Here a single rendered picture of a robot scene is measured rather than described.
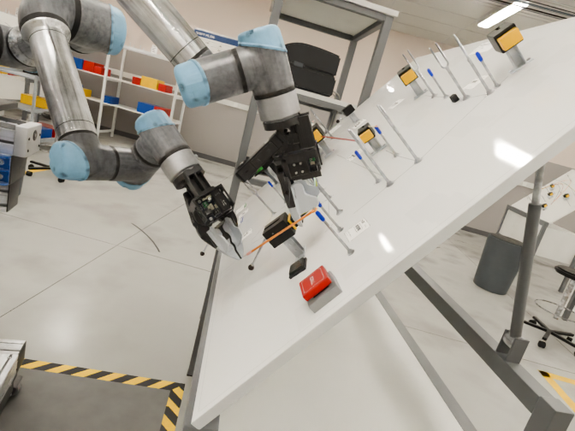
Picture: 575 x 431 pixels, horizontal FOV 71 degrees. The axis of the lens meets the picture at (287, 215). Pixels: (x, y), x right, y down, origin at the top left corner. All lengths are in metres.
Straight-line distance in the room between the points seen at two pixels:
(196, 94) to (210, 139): 7.87
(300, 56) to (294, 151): 1.13
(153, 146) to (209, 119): 7.68
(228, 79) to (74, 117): 0.36
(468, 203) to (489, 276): 4.62
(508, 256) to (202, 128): 6.06
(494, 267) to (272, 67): 4.67
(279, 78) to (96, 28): 0.56
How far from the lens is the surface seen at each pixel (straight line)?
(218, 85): 0.70
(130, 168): 0.93
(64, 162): 0.87
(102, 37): 1.15
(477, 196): 0.63
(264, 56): 0.71
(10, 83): 7.25
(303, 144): 0.74
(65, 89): 0.96
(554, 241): 6.48
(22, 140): 1.43
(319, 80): 1.85
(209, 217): 0.83
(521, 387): 0.94
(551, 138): 0.67
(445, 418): 1.08
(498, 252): 5.16
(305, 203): 0.77
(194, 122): 8.64
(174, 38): 0.84
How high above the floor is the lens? 1.36
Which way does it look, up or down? 14 degrees down
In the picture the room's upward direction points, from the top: 15 degrees clockwise
